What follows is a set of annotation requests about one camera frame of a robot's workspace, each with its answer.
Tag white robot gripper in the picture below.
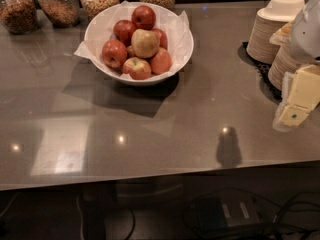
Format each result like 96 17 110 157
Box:
273 0 320 132

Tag white paper bowl liner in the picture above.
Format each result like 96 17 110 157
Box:
73 0 191 84

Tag orange red apple right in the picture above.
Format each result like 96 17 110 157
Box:
149 47 172 75

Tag red apple behind right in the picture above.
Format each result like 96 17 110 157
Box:
153 28 168 49

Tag yellow green apple centre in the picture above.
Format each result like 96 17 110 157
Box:
131 29 160 58

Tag red yellow apple front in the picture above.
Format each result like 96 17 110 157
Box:
122 57 152 80

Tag red apple top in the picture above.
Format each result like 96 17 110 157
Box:
131 5 156 30

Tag small apple underneath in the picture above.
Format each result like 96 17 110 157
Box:
126 45 135 58

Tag dark red apple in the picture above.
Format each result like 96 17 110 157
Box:
113 20 136 46

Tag red apple left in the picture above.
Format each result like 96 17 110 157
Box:
102 39 127 69

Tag white ceramic bowl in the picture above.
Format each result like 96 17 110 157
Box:
83 1 195 87

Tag black rubber mat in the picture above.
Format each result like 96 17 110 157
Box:
242 42 282 104

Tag front stack of paper bowls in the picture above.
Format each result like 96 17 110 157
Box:
268 22 301 90

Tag stack of paper bowls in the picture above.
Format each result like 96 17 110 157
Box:
268 22 301 90
246 0 305 64

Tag rear stack of paper bowls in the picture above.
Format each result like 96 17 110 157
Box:
246 0 305 64

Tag black box under table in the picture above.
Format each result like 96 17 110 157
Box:
195 195 266 234

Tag glass cereal jar far left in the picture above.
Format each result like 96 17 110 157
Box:
0 0 38 34

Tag black cables on floor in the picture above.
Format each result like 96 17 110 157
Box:
266 192 320 240

